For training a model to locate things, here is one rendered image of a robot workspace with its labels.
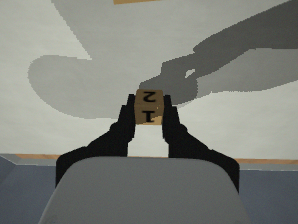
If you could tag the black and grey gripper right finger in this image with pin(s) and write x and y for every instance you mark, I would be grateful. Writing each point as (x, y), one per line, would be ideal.
(184, 145)

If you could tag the brown wooden number cube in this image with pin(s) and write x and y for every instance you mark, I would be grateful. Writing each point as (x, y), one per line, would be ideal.
(149, 107)

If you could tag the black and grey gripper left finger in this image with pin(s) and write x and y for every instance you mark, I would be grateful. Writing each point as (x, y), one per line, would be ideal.
(109, 144)

